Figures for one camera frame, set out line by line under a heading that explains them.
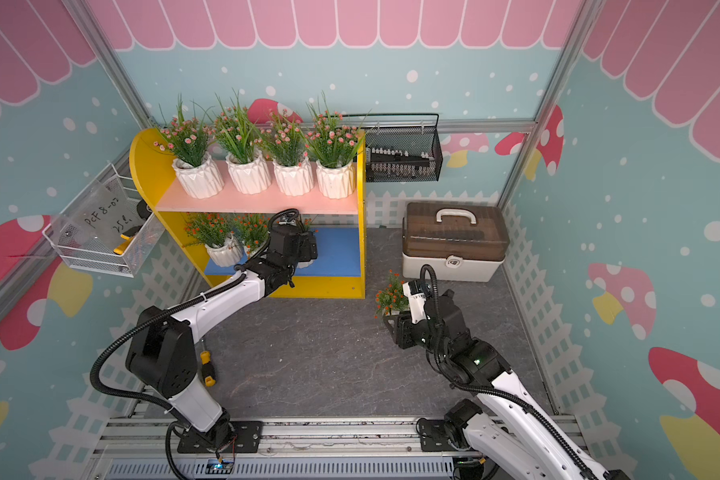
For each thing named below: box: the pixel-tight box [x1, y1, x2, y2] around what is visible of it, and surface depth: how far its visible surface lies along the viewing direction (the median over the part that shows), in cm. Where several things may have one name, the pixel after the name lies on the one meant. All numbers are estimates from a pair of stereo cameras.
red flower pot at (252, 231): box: [232, 214, 270, 259], surface depth 83 cm
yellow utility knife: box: [113, 234, 133, 255], surface depth 64 cm
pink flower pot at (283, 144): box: [258, 108, 314, 196], surface depth 69 cm
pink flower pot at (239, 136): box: [213, 89, 271, 195], surface depth 69 cm
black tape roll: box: [136, 200, 153, 220], surface depth 80 cm
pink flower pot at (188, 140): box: [154, 94, 225, 199], surface depth 68 cm
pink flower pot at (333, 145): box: [302, 90, 372, 199], surface depth 68 cm
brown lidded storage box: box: [402, 202, 510, 283], surface depth 95 cm
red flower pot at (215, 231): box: [183, 212, 243, 268], surface depth 86 cm
